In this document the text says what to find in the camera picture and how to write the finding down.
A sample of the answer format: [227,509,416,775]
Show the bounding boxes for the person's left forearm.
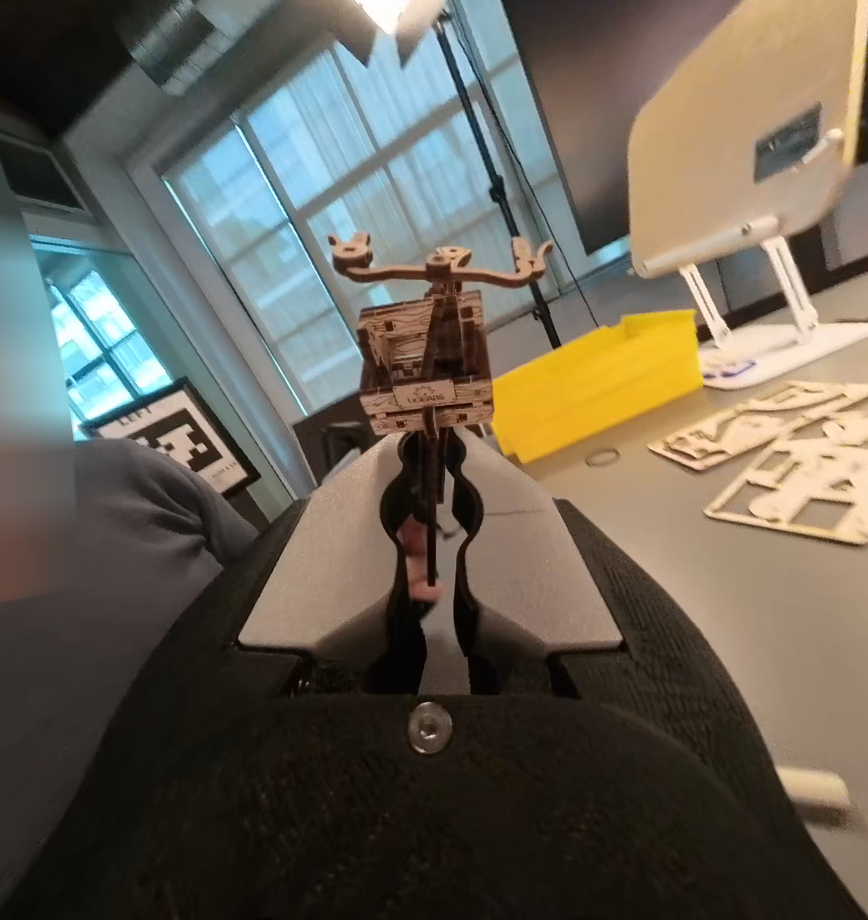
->
[70,437,262,576]

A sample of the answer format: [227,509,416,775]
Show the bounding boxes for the wall vent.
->
[0,135,91,214]

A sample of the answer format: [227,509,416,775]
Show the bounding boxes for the large dark display screen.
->
[502,0,868,257]

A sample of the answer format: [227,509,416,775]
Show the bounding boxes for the person's left hand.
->
[400,516,445,605]

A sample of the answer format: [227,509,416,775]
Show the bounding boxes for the wooden book stand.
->
[626,0,868,391]

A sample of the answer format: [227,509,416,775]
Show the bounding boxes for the yellow plastic bin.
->
[490,309,706,465]

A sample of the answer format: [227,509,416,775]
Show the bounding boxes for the wooden bicycle model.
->
[328,230,556,585]

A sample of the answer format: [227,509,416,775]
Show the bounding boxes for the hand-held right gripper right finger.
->
[444,430,630,655]

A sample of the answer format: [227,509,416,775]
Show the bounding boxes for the large window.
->
[159,0,586,416]

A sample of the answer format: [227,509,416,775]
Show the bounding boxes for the small white cylinder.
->
[774,764,853,812]

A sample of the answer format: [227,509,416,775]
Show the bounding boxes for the black light stand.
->
[434,7,566,351]

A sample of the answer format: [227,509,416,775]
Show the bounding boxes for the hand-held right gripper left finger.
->
[237,433,409,654]

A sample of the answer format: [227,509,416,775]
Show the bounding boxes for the white studio light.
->
[310,0,455,70]

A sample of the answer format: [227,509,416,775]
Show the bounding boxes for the small window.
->
[35,241,176,426]

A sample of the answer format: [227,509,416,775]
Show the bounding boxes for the silver ventilation duct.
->
[112,0,218,99]

